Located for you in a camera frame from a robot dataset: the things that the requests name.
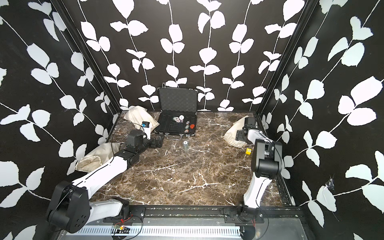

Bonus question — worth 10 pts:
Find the cream cloth bag left wall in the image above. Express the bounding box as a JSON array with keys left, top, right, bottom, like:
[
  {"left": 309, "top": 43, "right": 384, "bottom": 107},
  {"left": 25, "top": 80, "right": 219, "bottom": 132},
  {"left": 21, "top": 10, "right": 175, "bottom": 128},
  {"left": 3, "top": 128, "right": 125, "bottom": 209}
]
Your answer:
[{"left": 75, "top": 143, "right": 121, "bottom": 173}]

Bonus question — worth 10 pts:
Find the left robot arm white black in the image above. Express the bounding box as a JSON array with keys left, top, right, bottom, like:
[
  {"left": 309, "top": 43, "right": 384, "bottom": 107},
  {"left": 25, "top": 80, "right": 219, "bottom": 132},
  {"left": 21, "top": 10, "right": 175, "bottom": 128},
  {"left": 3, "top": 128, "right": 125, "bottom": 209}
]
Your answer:
[{"left": 46, "top": 130, "right": 165, "bottom": 234}]

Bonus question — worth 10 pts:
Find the cream cloth bag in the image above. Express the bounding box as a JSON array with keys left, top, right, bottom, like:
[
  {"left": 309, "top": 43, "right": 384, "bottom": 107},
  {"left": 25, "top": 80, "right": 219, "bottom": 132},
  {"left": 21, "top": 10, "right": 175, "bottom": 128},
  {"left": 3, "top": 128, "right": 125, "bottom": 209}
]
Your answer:
[
  {"left": 223, "top": 116, "right": 247, "bottom": 148},
  {"left": 124, "top": 106, "right": 160, "bottom": 131}
]

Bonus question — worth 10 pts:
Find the open black poker chip case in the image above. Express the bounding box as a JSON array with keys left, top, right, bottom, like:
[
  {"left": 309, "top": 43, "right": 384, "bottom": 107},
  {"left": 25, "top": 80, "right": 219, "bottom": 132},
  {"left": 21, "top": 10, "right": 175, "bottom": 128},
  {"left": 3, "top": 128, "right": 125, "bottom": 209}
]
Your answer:
[{"left": 155, "top": 87, "right": 198, "bottom": 137}]

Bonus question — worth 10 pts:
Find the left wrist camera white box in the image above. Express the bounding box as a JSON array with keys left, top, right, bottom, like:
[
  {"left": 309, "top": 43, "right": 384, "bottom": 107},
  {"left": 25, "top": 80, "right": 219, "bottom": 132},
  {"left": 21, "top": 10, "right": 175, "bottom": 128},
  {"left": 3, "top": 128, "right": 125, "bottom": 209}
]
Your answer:
[{"left": 142, "top": 121, "right": 152, "bottom": 140}]

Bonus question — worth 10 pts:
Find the stack of poker chips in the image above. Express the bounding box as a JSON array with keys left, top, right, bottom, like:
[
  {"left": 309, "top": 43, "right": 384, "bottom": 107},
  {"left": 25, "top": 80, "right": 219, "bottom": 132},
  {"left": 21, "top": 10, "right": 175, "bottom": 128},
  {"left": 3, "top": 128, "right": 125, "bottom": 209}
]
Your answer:
[{"left": 183, "top": 141, "right": 190, "bottom": 151}]

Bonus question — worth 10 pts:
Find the white perforated cable tray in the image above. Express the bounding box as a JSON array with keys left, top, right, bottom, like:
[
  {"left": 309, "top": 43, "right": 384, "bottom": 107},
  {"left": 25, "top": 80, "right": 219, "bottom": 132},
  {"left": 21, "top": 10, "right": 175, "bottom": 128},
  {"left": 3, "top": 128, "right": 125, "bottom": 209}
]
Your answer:
[{"left": 67, "top": 226, "right": 241, "bottom": 238}]

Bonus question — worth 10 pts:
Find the black front mounting rail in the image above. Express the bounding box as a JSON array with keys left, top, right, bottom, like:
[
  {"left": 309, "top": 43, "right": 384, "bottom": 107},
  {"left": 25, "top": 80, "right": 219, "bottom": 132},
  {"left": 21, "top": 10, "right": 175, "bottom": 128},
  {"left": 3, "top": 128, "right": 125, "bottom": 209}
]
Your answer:
[{"left": 103, "top": 205, "right": 305, "bottom": 224}]

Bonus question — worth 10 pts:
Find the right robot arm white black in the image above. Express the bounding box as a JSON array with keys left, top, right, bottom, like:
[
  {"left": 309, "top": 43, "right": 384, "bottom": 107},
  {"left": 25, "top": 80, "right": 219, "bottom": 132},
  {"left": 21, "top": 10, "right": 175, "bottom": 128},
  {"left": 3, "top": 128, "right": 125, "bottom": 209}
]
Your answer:
[{"left": 236, "top": 117, "right": 283, "bottom": 223}]

